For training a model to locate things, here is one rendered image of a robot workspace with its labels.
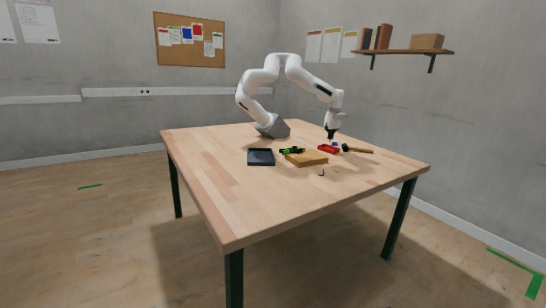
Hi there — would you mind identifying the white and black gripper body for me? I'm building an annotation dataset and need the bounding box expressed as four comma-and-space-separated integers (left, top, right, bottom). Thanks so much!
324, 111, 341, 129

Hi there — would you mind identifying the red open tray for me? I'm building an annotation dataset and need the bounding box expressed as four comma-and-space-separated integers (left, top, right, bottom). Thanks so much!
317, 143, 340, 155

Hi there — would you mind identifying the light wooden board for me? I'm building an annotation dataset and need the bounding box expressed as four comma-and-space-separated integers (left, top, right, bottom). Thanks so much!
284, 149, 329, 168

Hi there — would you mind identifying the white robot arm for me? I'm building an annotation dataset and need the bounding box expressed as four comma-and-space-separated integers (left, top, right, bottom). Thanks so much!
235, 53, 349, 129

